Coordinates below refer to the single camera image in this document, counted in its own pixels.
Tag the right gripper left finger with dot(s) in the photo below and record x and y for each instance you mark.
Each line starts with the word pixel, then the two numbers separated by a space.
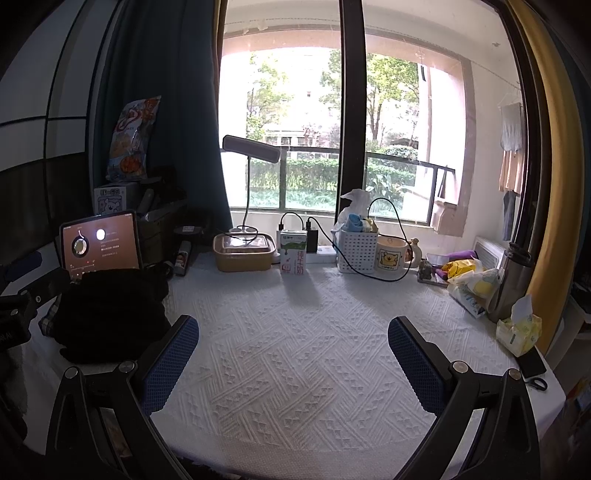
pixel 100 426

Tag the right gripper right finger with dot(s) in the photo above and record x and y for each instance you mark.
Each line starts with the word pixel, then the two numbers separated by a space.
pixel 506 443

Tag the black pants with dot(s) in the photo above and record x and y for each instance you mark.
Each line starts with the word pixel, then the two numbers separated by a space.
pixel 111 316

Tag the plaid checkered cloth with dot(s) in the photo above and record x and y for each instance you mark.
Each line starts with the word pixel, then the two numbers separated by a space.
pixel 45 324

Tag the black smartphone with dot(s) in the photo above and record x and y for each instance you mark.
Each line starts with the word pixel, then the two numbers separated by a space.
pixel 531 364

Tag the tablet with orange screen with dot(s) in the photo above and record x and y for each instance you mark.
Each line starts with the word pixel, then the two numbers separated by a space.
pixel 101 242

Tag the yellow tissue pack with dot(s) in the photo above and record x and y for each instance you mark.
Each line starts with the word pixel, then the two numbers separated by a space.
pixel 520 332

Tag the colourful snack bag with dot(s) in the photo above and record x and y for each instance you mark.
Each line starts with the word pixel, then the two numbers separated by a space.
pixel 127 155

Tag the yellow plush toy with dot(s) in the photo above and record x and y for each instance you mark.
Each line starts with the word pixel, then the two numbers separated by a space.
pixel 459 267

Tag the steel thermos flask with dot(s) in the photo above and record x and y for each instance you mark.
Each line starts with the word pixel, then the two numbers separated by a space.
pixel 515 272

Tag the small green figurine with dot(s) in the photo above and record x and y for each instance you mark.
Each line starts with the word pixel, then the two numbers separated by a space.
pixel 425 270

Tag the tan lidded storage box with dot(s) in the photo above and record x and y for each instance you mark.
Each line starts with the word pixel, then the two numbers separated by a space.
pixel 241 252

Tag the cream bear mug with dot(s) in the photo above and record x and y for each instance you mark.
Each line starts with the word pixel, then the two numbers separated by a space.
pixel 397 255

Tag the white perforated plastic basket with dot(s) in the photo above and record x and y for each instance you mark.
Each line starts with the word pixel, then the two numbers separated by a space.
pixel 356 251

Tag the teal curtain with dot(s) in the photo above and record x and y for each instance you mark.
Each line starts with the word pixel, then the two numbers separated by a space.
pixel 170 50

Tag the black desk lamp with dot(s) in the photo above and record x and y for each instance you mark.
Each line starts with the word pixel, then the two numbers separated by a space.
pixel 251 149

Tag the green white carton box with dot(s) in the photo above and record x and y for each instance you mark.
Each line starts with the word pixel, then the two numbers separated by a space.
pixel 293 251

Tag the black power adapter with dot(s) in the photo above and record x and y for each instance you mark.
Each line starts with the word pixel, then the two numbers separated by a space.
pixel 312 238

